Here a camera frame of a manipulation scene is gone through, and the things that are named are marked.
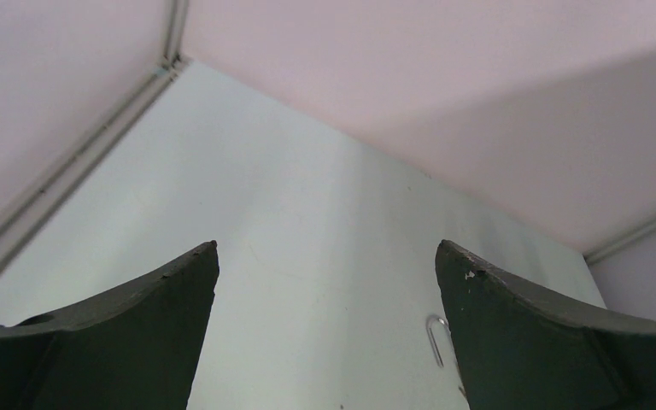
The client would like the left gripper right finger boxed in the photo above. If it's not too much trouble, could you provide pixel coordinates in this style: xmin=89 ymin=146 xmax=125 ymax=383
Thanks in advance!
xmin=435 ymin=240 xmax=656 ymax=409

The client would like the right aluminium frame post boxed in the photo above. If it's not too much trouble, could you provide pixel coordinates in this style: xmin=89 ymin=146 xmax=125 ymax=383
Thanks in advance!
xmin=583 ymin=214 xmax=656 ymax=266

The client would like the left aluminium frame post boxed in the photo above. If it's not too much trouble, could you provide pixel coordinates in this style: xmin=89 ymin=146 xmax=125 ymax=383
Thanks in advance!
xmin=0 ymin=1 xmax=189 ymax=276

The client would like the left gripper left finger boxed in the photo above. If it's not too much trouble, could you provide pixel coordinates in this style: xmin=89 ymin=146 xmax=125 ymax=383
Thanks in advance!
xmin=0 ymin=241 xmax=220 ymax=409

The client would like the aluminium frame post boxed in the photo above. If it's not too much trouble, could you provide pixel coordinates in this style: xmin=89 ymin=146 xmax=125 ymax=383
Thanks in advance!
xmin=0 ymin=1 xmax=189 ymax=276
xmin=583 ymin=214 xmax=656 ymax=266

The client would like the brass padlock long shackle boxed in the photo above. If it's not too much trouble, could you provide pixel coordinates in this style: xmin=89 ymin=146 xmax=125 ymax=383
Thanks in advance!
xmin=425 ymin=314 xmax=456 ymax=369

